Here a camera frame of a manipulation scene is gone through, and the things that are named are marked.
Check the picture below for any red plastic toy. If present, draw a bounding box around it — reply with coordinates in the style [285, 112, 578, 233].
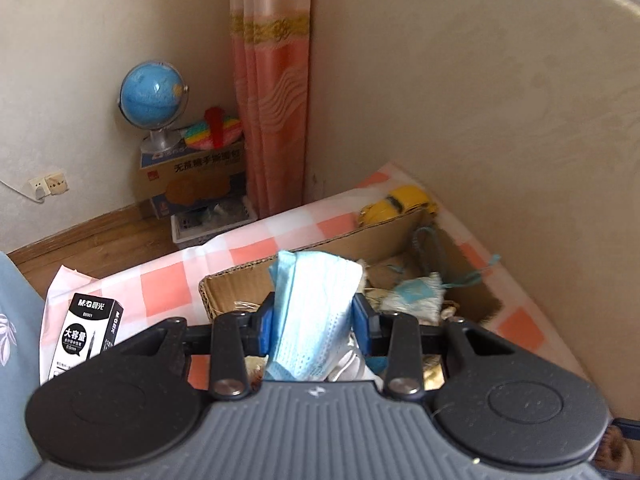
[204, 106, 227, 150]

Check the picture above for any blue desk globe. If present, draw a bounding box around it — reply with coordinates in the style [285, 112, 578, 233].
[116, 60, 191, 156]

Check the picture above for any white plastic basket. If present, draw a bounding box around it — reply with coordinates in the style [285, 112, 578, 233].
[170, 196, 258, 250]

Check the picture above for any orange and blue carton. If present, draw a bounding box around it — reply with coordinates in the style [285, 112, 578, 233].
[137, 140, 247, 206]

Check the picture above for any cardboard box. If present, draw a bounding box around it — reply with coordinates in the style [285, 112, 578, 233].
[199, 207, 503, 391]

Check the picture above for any blue face mask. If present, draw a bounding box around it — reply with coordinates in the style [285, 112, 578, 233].
[265, 250, 364, 382]

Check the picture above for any white face mask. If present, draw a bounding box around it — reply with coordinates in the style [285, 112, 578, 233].
[325, 345, 386, 386]

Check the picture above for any pink patterned curtain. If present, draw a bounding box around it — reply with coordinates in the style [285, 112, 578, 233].
[229, 0, 313, 218]

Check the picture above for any blue-grey leaf print cushion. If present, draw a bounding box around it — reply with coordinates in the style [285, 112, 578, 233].
[0, 250, 48, 480]

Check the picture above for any orange checkered tablecloth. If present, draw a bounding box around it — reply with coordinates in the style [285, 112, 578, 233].
[42, 160, 593, 391]

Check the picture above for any white power cable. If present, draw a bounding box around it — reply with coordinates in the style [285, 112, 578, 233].
[0, 180, 43, 203]

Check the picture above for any yellow toy car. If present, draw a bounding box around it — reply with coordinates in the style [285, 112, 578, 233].
[356, 185, 438, 228]

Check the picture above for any rainbow pop toy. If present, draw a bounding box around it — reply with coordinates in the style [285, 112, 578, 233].
[184, 117, 244, 151]

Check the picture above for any black and white pen box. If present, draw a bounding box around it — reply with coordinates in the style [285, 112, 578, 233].
[40, 294, 125, 386]

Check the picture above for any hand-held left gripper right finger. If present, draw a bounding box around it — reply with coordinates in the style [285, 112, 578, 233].
[351, 292, 516, 401]

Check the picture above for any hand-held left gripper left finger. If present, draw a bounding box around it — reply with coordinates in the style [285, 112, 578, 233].
[107, 292, 278, 401]

